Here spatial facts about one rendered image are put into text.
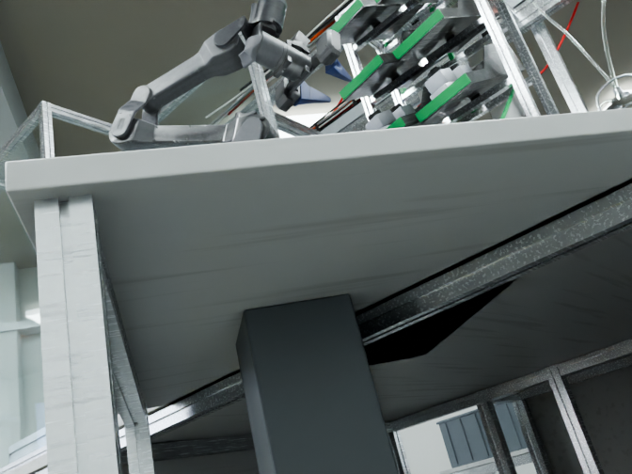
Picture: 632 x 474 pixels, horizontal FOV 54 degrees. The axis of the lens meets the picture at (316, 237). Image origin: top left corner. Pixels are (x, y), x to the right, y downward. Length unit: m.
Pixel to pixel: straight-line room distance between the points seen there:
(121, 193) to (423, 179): 0.30
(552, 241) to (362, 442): 0.37
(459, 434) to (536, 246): 2.48
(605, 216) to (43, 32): 3.02
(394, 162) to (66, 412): 0.35
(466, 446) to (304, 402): 2.49
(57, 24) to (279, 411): 2.85
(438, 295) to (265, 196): 0.43
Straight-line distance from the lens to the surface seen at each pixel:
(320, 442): 0.85
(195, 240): 0.66
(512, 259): 0.91
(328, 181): 0.60
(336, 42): 1.20
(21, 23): 3.48
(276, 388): 0.86
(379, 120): 1.30
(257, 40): 1.19
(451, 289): 0.94
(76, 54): 3.61
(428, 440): 5.59
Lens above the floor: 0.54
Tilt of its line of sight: 24 degrees up
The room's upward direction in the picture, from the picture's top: 14 degrees counter-clockwise
